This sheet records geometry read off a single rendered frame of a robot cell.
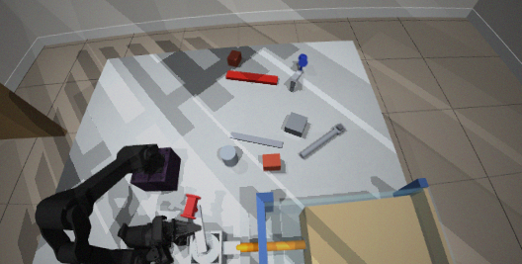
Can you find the dark grey cylinder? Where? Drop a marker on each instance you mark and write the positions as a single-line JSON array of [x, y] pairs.
[[228, 156]]

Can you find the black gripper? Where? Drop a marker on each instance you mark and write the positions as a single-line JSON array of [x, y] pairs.
[[166, 232]]

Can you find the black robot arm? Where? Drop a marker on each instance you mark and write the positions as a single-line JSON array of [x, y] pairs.
[[71, 209]]

